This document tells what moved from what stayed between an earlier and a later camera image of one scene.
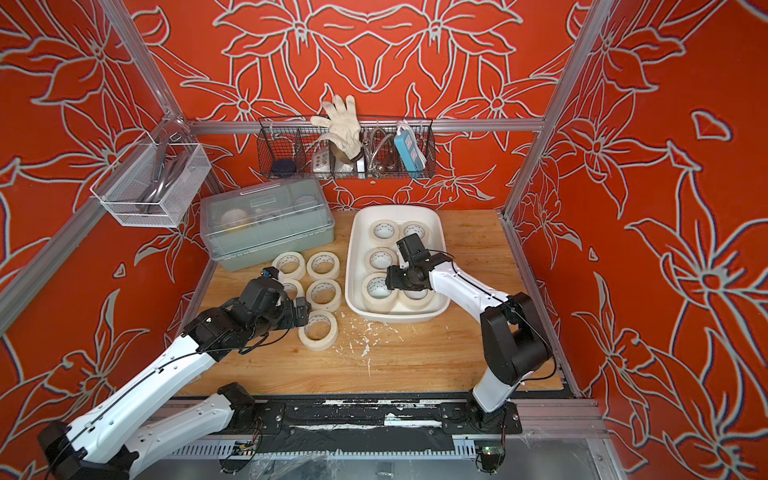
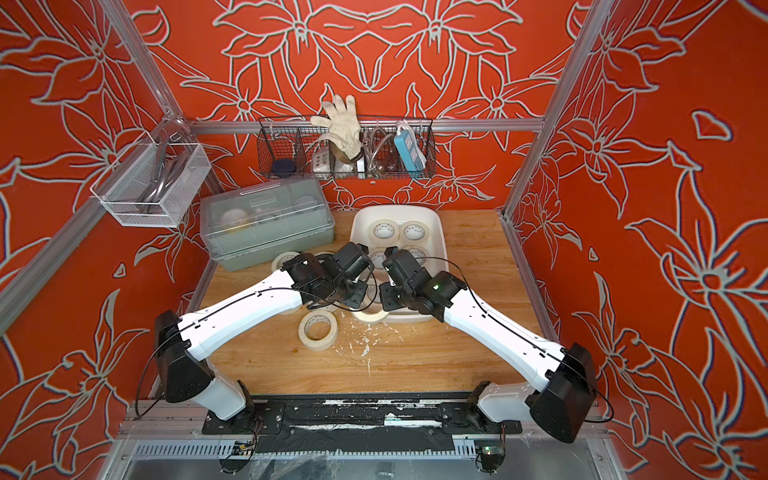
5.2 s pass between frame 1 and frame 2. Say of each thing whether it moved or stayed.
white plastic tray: stayed
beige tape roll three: moved
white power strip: stayed
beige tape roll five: stayed
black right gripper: moved
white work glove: stayed
